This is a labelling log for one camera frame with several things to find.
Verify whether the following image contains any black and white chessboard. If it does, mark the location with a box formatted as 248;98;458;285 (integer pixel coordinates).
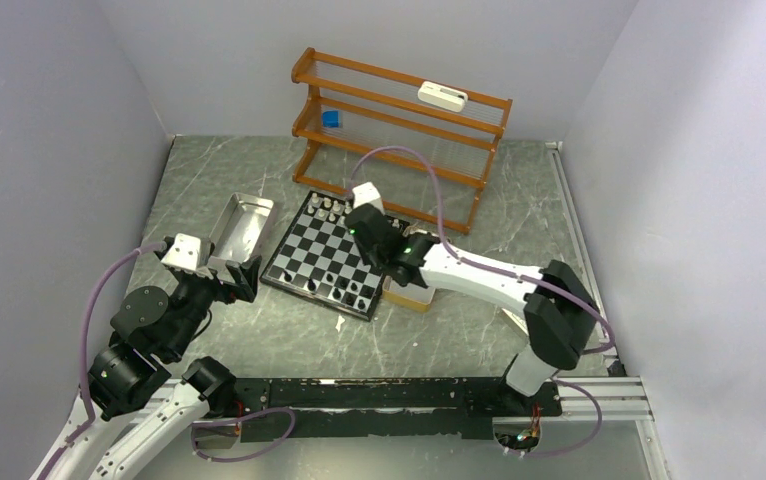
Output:
260;191;384;321

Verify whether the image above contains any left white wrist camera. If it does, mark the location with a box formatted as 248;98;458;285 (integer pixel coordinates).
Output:
160;233;212;272

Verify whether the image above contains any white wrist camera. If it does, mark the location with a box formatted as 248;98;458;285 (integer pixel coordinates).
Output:
160;233;212;272
350;182;385;214

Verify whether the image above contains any black base frame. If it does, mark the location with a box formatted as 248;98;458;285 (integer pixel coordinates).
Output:
182;357;562;443

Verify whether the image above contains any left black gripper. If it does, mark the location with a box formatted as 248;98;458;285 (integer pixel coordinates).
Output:
166;251;261;356

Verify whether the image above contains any silver tin box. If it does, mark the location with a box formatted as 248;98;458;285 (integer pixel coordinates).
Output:
210;193;278;263

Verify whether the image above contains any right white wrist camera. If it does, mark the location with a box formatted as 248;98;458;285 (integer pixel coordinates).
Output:
350;182;385;214

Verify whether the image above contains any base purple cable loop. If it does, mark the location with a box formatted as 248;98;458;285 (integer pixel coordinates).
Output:
189;405;297;464

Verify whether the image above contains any orange wooden shelf rack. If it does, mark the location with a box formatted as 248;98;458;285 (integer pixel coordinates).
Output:
291;47;513;234

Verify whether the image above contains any white rectangular device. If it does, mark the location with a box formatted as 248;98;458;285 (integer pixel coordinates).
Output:
416;81;469;113

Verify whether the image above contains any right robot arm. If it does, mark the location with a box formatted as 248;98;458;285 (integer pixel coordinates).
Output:
345;204;600;414

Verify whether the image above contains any white labelled card box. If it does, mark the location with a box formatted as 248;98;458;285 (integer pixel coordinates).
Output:
503;309;529;338

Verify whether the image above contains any blue cube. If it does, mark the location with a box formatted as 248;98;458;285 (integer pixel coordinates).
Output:
320;110;342;128

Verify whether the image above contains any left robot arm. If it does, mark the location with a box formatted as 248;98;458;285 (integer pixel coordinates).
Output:
32;256;261;479

